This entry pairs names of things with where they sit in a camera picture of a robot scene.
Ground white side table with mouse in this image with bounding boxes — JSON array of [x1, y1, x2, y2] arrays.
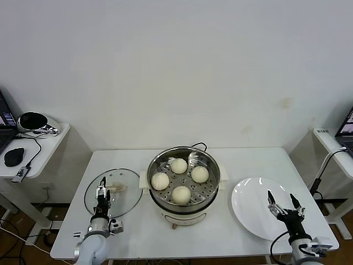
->
[[0, 123, 93, 246]]

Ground white side table with label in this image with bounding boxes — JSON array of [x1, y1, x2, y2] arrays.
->
[[289, 126, 353, 240]]

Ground cream electric cooker base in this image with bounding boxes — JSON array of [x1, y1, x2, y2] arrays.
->
[[139, 179, 227, 230]]

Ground stainless steel steamer basket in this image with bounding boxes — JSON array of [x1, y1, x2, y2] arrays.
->
[[139, 146, 229, 208]]

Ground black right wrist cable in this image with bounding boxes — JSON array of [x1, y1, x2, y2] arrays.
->
[[270, 231, 290, 265]]

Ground grey usb hub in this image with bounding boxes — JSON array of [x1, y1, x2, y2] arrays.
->
[[10, 165, 31, 183]]

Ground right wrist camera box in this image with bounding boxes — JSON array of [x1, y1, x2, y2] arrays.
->
[[308, 236, 333, 252]]

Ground black computer mouse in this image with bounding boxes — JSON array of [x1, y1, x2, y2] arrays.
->
[[3, 147, 25, 167]]

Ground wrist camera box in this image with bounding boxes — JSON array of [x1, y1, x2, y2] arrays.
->
[[109, 218, 124, 235], [308, 236, 333, 252]]

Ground glass lid with cream handle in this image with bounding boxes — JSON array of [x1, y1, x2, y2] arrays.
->
[[84, 167, 144, 220]]

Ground black cable with inline adapter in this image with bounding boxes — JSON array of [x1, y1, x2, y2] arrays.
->
[[308, 178, 323, 201]]

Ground white steamed baozi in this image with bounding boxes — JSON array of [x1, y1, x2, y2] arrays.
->
[[172, 185, 191, 205], [190, 166, 210, 183], [170, 157, 189, 174], [151, 172, 170, 191]]

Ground white round plate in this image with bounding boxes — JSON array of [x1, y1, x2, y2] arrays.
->
[[231, 176, 303, 241]]

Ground black cooker power cord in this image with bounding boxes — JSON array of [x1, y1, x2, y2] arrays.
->
[[190, 141, 209, 152]]

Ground black laptop beside printed label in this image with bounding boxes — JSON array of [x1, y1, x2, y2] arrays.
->
[[334, 106, 353, 155]]

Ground black laptop with pink screen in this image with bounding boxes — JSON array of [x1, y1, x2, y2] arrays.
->
[[0, 89, 20, 155]]

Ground thin black hub cable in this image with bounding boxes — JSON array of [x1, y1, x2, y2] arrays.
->
[[16, 131, 42, 168]]

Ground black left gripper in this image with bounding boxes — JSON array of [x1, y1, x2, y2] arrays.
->
[[94, 176, 112, 218]]

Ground dark round floor object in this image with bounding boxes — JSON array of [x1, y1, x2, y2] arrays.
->
[[44, 231, 57, 246]]

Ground white laptop cable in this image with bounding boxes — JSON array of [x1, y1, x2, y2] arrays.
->
[[315, 147, 347, 179]]

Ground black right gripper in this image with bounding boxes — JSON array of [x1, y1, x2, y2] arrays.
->
[[266, 189, 306, 241]]

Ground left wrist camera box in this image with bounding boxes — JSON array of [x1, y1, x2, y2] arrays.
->
[[109, 218, 124, 235]]

